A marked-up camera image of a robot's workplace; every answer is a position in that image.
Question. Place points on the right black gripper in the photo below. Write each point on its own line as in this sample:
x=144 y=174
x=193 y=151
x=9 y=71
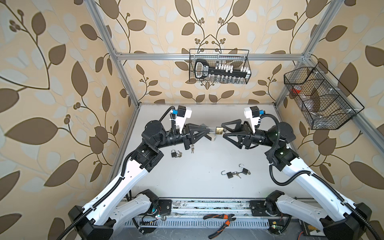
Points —
x=247 y=134

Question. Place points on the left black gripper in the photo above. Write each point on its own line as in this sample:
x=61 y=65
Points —
x=188 y=128

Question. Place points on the brass padlock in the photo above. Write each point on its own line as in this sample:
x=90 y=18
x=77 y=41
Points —
x=216 y=130

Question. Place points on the keys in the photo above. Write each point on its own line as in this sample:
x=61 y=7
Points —
x=236 y=174

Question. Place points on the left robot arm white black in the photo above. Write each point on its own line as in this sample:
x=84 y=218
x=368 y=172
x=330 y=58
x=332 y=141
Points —
x=101 y=218

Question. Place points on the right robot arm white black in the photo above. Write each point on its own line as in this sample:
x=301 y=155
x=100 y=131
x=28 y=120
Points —
x=338 y=217

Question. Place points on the black socket tool set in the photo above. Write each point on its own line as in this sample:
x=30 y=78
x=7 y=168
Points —
x=203 y=70

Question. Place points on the red capped item in basket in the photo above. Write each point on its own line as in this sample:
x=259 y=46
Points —
x=296 y=90

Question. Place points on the black power distribution board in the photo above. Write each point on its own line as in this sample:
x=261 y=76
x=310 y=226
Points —
x=309 y=230

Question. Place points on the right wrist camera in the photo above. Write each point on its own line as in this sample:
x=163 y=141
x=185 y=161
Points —
x=254 y=115

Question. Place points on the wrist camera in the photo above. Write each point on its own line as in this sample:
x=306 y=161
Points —
x=254 y=115
x=179 y=117

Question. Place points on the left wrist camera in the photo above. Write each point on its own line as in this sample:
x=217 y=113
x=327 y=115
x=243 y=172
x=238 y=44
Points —
x=179 y=117

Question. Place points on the back wire basket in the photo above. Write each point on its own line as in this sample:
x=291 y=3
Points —
x=235 y=57

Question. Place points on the wire basket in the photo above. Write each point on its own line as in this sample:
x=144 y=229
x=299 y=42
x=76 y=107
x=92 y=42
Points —
x=235 y=57
x=325 y=101

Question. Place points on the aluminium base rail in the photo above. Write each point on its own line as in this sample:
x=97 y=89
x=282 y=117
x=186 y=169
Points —
x=187 y=213

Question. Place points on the right wire basket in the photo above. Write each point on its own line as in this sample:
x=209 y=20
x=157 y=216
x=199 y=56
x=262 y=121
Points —
x=325 y=101

